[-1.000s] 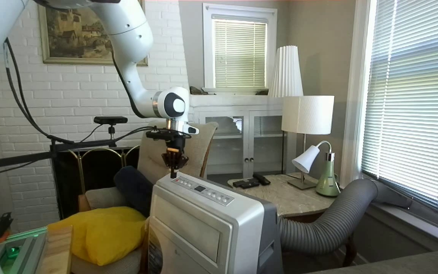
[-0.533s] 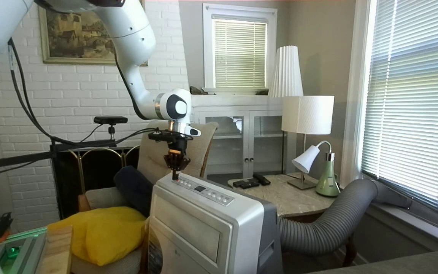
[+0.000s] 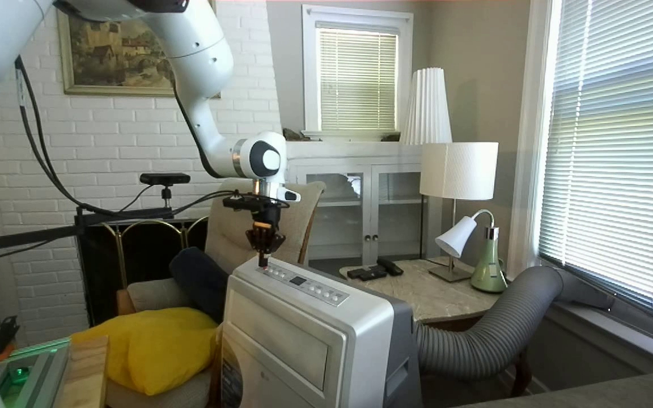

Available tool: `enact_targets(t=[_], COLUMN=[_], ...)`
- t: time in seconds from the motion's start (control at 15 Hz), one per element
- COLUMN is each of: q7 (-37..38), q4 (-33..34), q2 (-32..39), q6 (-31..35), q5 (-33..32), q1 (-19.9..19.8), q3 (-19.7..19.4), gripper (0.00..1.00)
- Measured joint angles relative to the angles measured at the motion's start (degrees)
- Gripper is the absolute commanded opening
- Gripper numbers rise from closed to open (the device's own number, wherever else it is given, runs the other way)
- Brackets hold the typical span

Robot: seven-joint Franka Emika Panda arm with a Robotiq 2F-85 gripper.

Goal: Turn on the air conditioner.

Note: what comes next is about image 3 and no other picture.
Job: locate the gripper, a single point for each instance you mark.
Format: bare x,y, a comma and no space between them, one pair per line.
267,215

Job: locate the white portable air conditioner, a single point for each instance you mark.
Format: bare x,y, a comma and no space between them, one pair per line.
304,340

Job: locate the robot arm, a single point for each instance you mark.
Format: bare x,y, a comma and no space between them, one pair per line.
202,56

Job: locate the beige armchair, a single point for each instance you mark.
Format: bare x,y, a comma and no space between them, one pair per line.
230,226

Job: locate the dark blue pillow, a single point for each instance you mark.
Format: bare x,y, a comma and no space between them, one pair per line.
202,277

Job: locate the white glass door cabinet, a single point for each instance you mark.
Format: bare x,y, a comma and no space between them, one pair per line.
360,221

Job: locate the black remote control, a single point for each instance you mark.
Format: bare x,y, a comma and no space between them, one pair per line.
390,266
367,273

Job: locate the brass fireplace screen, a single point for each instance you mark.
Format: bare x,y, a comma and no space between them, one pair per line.
134,260

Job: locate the yellow pillow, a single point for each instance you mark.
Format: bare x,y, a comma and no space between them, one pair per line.
156,345

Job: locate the marble top side table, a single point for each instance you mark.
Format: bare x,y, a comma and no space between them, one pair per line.
434,294

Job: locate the small window with blinds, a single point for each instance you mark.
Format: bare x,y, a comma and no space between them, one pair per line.
357,79

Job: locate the table lamp with drum shade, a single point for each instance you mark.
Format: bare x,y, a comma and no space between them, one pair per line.
458,170

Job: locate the lamp with pleated white shade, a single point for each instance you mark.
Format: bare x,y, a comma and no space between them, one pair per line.
427,107

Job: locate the green desk lamp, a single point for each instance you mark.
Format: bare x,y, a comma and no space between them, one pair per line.
488,272

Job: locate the framed landscape painting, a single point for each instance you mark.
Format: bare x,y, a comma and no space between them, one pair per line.
111,56

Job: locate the black and orange clamp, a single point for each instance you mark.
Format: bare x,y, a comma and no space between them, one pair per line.
6,334

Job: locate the large window with blinds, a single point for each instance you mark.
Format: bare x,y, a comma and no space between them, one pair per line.
615,141

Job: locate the camera on mount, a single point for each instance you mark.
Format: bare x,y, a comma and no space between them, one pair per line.
164,179

